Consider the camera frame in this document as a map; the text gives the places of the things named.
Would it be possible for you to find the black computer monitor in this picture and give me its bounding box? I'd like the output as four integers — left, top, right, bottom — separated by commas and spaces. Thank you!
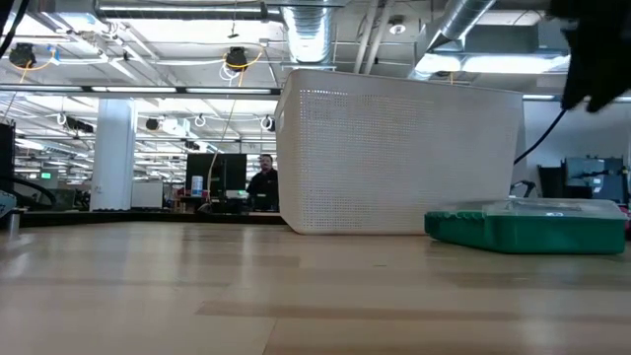
185, 153, 247, 199

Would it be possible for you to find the blue grey equipment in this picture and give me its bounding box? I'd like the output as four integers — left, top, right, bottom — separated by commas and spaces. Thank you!
563, 156, 630, 203

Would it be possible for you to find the black curved cable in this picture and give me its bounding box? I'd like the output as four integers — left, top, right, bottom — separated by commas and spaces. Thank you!
0, 175, 57, 207

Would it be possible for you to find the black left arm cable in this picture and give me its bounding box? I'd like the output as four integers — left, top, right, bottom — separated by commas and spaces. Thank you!
0, 0, 30, 59

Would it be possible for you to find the white cabinet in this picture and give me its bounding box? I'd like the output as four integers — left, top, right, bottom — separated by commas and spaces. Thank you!
130, 180, 165, 209

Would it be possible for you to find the black screen edge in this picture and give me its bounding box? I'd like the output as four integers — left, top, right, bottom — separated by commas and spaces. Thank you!
0, 121, 17, 194

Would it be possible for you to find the grey metal post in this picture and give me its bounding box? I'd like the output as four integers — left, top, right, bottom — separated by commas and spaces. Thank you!
7, 209, 22, 241

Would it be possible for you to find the silver corrugated ventilation duct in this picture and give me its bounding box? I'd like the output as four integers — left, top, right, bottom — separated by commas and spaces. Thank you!
279, 0, 338, 70

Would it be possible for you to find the silver smooth ventilation duct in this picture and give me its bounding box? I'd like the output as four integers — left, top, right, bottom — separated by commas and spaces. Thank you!
401, 0, 498, 83

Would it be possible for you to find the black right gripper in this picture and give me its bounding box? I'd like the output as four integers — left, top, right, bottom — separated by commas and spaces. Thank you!
548, 0, 631, 114

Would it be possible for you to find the person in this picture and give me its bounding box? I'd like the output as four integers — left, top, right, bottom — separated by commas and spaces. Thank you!
245, 153, 280, 212

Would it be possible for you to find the black ceiling device, orange cable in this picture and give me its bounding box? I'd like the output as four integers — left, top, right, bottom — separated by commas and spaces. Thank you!
9, 42, 37, 69

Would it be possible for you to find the white building column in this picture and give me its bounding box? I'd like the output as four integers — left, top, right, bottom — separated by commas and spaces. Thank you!
90, 98, 138, 213

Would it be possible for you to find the white perforated plastic basket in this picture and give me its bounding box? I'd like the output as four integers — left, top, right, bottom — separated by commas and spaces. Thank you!
273, 68, 525, 236

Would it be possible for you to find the light blue object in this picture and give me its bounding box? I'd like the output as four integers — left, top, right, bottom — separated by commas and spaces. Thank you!
0, 190, 18, 219

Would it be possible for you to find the green box with clear lid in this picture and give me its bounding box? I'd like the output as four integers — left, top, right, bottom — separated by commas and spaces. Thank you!
423, 197, 630, 255

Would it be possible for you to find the ceiling light strip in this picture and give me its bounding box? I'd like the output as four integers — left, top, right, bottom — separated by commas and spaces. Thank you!
91, 86, 275, 96

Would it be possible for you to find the black ceiling device, yellow cable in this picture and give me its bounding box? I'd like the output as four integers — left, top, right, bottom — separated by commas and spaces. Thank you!
225, 46, 249, 73

